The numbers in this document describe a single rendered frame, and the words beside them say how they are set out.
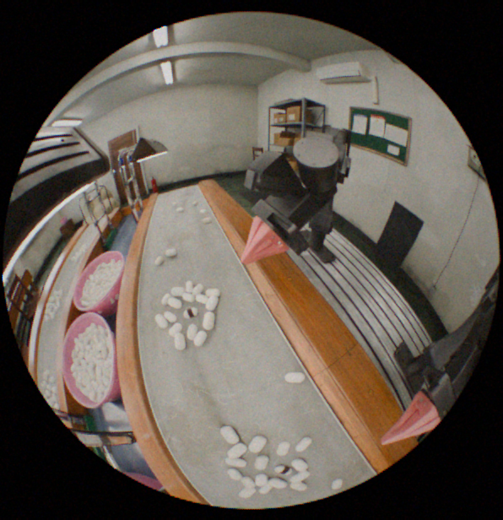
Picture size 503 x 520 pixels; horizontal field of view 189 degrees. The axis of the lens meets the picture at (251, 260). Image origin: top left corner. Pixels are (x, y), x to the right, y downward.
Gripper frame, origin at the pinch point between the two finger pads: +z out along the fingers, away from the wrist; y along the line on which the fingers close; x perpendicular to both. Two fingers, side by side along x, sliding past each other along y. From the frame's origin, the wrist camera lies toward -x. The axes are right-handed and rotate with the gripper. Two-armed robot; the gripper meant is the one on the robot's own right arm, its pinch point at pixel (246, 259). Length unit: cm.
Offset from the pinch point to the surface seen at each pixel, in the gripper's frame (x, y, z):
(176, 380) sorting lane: -4.4, 13.0, 22.5
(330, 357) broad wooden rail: 11.1, 20.6, 0.5
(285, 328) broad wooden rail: 10.2, 10.7, 4.4
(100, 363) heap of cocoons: -18.3, 7.4, 37.8
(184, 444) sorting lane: -6.9, 26.5, 25.2
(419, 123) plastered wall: 55, -20, -209
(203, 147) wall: 34, -445, -53
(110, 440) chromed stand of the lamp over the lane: -20.0, 25.1, 26.8
